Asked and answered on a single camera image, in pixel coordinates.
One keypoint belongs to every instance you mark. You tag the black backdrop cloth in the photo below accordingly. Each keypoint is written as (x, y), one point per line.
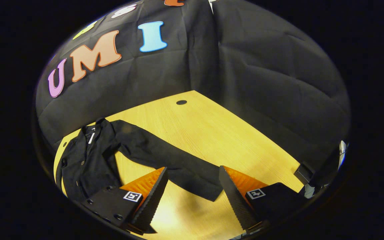
(245, 66)

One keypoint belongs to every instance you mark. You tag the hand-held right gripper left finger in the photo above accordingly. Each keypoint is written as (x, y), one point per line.
(153, 203)

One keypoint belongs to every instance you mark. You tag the black buttoned jacket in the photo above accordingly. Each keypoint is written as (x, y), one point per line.
(88, 166)

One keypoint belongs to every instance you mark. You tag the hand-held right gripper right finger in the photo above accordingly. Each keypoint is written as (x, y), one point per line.
(237, 203)

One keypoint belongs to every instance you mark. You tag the dark grey block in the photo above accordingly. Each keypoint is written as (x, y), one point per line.
(303, 173)

